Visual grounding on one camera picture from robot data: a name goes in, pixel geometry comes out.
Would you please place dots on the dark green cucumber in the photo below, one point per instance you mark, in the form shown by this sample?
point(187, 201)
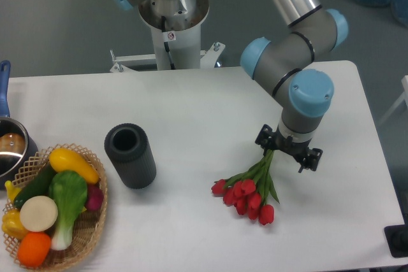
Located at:
point(38, 186)

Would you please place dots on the blue handled steel saucepan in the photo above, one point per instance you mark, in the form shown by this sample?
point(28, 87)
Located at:
point(16, 144)

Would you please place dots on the beige round disc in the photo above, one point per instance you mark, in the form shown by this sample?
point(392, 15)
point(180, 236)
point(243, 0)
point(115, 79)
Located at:
point(38, 214)

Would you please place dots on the red radish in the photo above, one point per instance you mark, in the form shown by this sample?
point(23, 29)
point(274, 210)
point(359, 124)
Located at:
point(95, 198)

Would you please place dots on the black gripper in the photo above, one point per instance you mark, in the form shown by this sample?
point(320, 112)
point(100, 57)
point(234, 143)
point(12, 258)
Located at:
point(306, 157)

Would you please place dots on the woven wicker basket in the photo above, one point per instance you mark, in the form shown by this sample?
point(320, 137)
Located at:
point(87, 228)

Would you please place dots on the black device at table edge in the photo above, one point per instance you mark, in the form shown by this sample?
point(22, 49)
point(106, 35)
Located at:
point(396, 237)

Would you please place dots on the yellow banana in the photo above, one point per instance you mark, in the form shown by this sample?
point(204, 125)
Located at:
point(11, 190)

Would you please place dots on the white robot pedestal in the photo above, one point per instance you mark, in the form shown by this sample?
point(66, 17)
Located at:
point(175, 27)

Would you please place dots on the yellow bell pepper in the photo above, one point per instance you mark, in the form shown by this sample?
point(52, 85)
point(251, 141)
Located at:
point(12, 226)

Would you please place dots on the orange fruit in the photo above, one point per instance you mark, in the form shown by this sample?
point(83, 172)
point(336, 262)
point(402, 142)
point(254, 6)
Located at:
point(33, 249)

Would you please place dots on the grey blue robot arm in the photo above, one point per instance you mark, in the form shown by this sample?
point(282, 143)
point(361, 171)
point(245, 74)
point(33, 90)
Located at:
point(282, 69)

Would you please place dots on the red tulip bouquet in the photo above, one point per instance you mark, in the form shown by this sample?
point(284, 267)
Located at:
point(249, 191)

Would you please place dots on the green bok choy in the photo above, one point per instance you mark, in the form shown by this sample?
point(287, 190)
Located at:
point(69, 192)

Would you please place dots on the white chair frame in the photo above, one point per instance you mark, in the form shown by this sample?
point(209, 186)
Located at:
point(399, 105)

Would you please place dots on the dark grey ribbed vase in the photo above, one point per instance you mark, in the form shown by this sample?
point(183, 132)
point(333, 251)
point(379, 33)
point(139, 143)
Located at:
point(127, 147)

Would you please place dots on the yellow squash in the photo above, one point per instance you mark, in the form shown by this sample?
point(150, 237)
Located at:
point(63, 159)

